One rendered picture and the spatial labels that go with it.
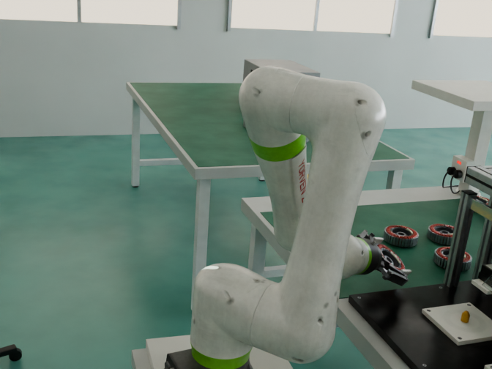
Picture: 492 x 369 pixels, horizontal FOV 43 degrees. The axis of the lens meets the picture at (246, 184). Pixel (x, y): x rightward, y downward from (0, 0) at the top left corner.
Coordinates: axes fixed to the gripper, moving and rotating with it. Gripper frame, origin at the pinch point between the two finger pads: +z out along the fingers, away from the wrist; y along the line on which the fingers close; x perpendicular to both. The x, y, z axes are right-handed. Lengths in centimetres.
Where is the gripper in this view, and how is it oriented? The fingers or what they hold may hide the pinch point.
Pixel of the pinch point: (391, 257)
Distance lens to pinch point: 178.7
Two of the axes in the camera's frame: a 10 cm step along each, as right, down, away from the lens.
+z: 5.4, 1.1, 8.3
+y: 5.4, 7.1, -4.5
